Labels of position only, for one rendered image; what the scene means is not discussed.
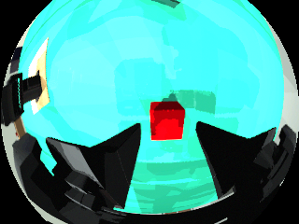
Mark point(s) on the red cube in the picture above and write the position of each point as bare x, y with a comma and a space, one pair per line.
166, 120

